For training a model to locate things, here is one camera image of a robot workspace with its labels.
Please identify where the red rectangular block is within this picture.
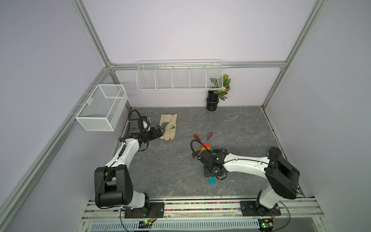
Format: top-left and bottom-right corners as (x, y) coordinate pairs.
(201, 143), (211, 149)

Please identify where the short teal block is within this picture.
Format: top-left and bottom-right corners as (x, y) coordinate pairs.
(209, 177), (216, 185)

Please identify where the purple triangle block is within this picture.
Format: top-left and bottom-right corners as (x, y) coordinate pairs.
(207, 132), (213, 141)

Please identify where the reddish brown triangle block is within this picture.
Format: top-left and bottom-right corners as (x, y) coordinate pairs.
(193, 133), (201, 141)

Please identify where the dark brown triangle block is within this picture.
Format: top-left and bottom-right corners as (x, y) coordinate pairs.
(192, 150), (200, 158)

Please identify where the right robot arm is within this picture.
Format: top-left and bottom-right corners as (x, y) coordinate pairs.
(192, 147), (301, 215)

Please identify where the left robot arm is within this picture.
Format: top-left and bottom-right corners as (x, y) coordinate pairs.
(94, 117), (164, 211)

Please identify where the beige work glove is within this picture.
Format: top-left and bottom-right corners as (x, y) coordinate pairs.
(159, 114), (178, 141)

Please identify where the black vase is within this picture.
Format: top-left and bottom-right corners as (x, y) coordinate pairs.
(206, 91), (219, 111)

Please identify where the green artificial plant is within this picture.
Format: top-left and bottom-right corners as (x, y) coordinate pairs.
(210, 74), (231, 101)

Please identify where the green circuit board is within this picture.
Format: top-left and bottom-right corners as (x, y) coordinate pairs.
(258, 219), (274, 232)

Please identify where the small black controller board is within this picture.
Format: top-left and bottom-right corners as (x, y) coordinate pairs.
(138, 220), (153, 229)

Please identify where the small white wire basket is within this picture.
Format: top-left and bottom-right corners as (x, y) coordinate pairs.
(75, 84), (128, 131)

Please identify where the long white wire shelf basket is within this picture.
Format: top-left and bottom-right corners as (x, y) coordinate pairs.
(136, 60), (223, 91)

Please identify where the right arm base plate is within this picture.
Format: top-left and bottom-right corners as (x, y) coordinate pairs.
(240, 201), (281, 217)

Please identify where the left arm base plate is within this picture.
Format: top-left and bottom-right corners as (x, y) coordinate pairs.
(124, 202), (165, 219)

